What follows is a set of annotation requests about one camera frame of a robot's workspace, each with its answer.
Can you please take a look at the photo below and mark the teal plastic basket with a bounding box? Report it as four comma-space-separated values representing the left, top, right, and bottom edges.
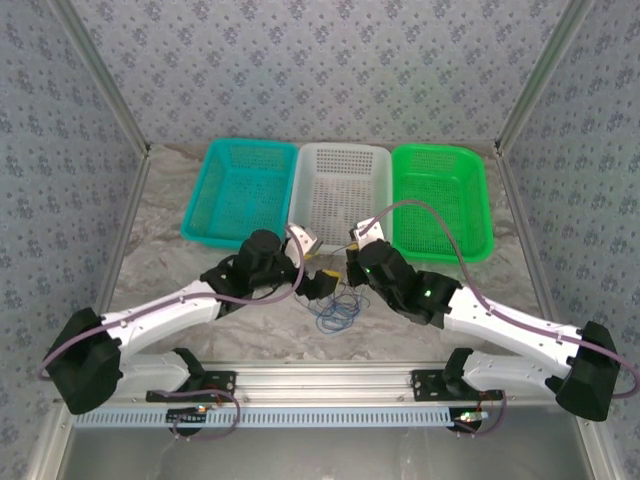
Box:
179, 138, 300, 251

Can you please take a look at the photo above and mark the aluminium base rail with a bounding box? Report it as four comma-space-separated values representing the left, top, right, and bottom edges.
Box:
199, 362, 451, 402

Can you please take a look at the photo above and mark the aluminium table side rail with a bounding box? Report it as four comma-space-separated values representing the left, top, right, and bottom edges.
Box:
494, 144, 616, 480
24, 144, 153, 480

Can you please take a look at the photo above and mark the white slotted cable duct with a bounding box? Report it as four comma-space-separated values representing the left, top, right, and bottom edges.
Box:
74, 405, 459, 429

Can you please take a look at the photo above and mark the aluminium frame post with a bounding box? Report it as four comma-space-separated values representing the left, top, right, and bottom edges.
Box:
494, 0, 596, 152
49, 0, 151, 155

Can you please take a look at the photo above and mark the white plastic basket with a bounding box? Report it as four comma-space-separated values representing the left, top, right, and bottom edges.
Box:
287, 142, 393, 254

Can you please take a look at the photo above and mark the small circuit board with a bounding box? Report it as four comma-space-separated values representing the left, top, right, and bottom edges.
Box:
167, 407, 211, 425
452, 410, 491, 431

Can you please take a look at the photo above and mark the green plastic basket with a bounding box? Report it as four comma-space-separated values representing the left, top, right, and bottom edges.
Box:
390, 143, 496, 265

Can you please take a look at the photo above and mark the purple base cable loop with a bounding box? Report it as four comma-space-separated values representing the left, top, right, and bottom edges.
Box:
149, 389, 241, 444
454, 389, 509, 439

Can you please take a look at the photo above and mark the thin white cable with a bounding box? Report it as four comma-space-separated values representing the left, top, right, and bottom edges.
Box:
327, 242, 364, 296

